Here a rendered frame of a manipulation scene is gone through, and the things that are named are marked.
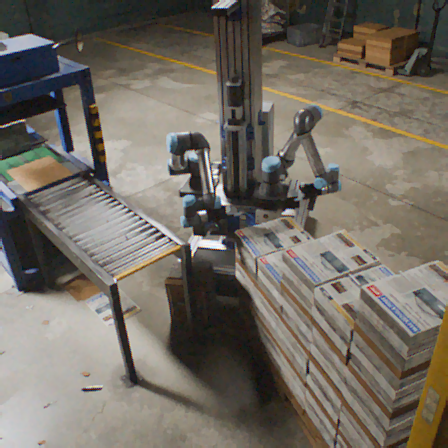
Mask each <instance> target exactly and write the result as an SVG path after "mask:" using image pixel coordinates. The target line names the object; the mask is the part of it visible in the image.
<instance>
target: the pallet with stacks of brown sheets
mask: <svg viewBox="0 0 448 448"><path fill-rule="evenodd" d="M419 34H420V33H419V31H415V30H409V29H402V28H396V27H395V28H389V26H386V25H382V24H375V23H369V22H365V23H362V24H359V25H356V26H354V38H349V39H346V40H343V41H339V47H338V53H335V54H333V62H337V63H341V64H345V65H350V66H354V67H358V68H362V69H364V70H367V71H371V72H375V73H379V74H383V75H388V76H392V77H393V76H396V75H397V72H396V69H397V68H399V67H402V68H405V67H406V65H407V64H408V62H409V59H410V57H411V56H412V54H414V52H415V51H416V49H417V50H418V42H417V40H418V36H419ZM343 58H345V59H351V60H356V61H358V65H355V64H351V63H348V62H346V61H343ZM369 63H370V64H374V65H378V66H383V67H385V71H381V70H377V69H373V68H369Z"/></svg>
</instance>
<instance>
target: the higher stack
mask: <svg viewBox="0 0 448 448"><path fill-rule="evenodd" d="M360 292H361V293H360V295H359V297H360V301H359V305H360V306H359V309H358V312H359V313H358V315H357V317H358V318H357V320H356V324H357V325H358V326H359V328H360V329H361V330H362V331H364V332H365V333H366V334H367V335H368V336H369V338H370V339H371V341H372V342H373V343H374V344H375V345H376V346H377V347H378V349H379V350H381V351H382V352H383V353H384V354H385V356H386V357H387V358H388V359H389V360H390V361H391V363H392V364H393V365H395V366H396V367H397V368H398V370H399V371H400V372H404V371H406V370H408V369H411V368H413V367H415V366H417V365H420V364H422V363H425V362H427V361H430V360H432V358H433V354H434V350H435V346H436V344H437V340H438V336H439V332H440V329H441V325H442V321H443V318H444V315H445V311H446V307H447V303H448V266H446V265H445V264H443V263H442V262H441V261H436V262H432V263H428V264H426V265H423V266H420V267H417V268H414V269H411V270H409V271H407V272H405V273H402V272H401V271H398V275H394V276H392V277H388V278H385V279H382V280H378V281H375V282H372V283H370V284H368V285H365V286H362V287H361V290H360ZM352 334H353V336H352V341H351V346H350V347H351V349H350V352H351V353H352V354H351V357H350V359H351V360H350V363H349V364H351V365H352V366H353V367H354V369H355V370H356V371H357V374H358V375H359V376H360V377H361V379H362V380H364V381H365V383H366V384H367V385H368V386H369V388H370V390H371V391H372V392H373V394H375V395H376V396H377V398H378V399H379V400H380V401H381V402H382V405H383V406H384V407H386V408H387V410H388V411H389V412H390V413H394V412H396V411H398V410H400V409H402V408H405V407H407V406H410V405H412V404H414V403H416V402H418V401H419V400H420V397H421V393H422V390H423V387H424V384H425V382H426V379H427V375H428V372H429V369H430V368H428V369H426V370H423V371H421V372H418V373H416V374H414V375H412V376H410V377H407V378H405V379H403V380H400V381H399V380H398V379H397V378H396V377H395V374H394V373H393V372H392V371H391V370H390V369H389V368H387V367H386V366H385V365H384V363H383V361H382V360H381V359H380V358H379V357H378V356H377V355H376V354H375V352H373V351H372V350H371V349H370V348H369V346H368V345H367V344H366V342H365V341H364V340H363V339H362V338H361V337H360V336H359V335H357V334H356V333H355V331H354V332H353V333H352ZM346 374H347V376H346V377H347V380H346V387H345V389H344V393H343V394H344V395H343V396H344V398H343V400H344V401H345V402H346V403H347V405H349V406H350V407H351V409H352V410H353V411H354V412H355V414H356V415H357V417H358V418H359V419H360V420H361V422H362V423H363V424H364V426H365V427H366V428H367V429H368V430H369V431H370V434H371V435H372V437H373V438H374V439H375V441H377V442H378V444H379V445H380V446H381V448H385V447H387V446H389V445H391V444H393V443H395V442H397V441H400V440H402V439H404V438H405V437H407V436H409V435H410V432H411V429H412V426H413V422H414V418H415V415H416V411H417V408H416V409H414V410H412V411H410V412H407V413H405V414H403V415H401V416H398V417H396V418H395V419H392V420H390V421H389V419H388V418H387V417H386V416H385V415H384V413H383V412H382V411H381V410H380V408H379V407H378V406H377V404H376V403H375V402H374V401H373V400H372V398H371V397H370V396H368V393H367V392H366V391H365V389H364V388H363V387H362V386H361V385H360V383H359V382H357V381H356V379H355V378H354V376H353V374H352V373H351V372H350V371H349V370H347V373H346ZM341 406H342V407H341V411H340V418H339V420H340V421H341V422H340V426H339V429H340V431H341V432H342V434H343V435H344V436H345V437H346V440H347V441H348V443H349V444H350V446H351V447H352V448H376V447H375V446H374V445H373V443H371V442H370V440H369V439H368V436H367V435H366V434H365V433H364V431H362V430H361V428H360V427H359V426H358V424H357V423H356V422H355V419H353V417H352V416H351V415H350V413H349V412H348V411H347V409H346V408H345V407H344V406H343V405H341Z"/></svg>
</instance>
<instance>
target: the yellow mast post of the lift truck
mask: <svg viewBox="0 0 448 448"><path fill-rule="evenodd" d="M406 448H448V303H447V307H446V311H445V315H444V318H443V321H442V325H441V329H440V332H439V336H438V340H437V344H436V346H435V350H434V354H433V358H432V361H431V365H430V369H429V372H428V375H427V379H426V382H425V384H424V387H423V390H422V393H421V397H420V401H419V404H418V408H417V411H416V415H415V418H414V422H413V426H412V429H411V432H410V436H409V440H408V443H407V447H406Z"/></svg>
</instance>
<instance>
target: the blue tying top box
mask: <svg viewBox="0 0 448 448"><path fill-rule="evenodd" d="M0 42H1V43H2V42H4V47H5V48H6V49H8V50H5V51H1V52H0V86H3V85H6V84H10V83H14V82H18V81H22V80H25V79H29V78H33V77H37V76H41V75H45V74H49V73H53V72H57V71H60V70H61V69H60V65H59V60H58V56H57V52H56V48H55V49H54V50H52V48H53V47H54V46H55V42H54V41H51V40H45V39H42V38H40V37H38V36H35V35H32V34H27V35H23V36H18V37H14V38H12V39H8V40H4V41H0Z"/></svg>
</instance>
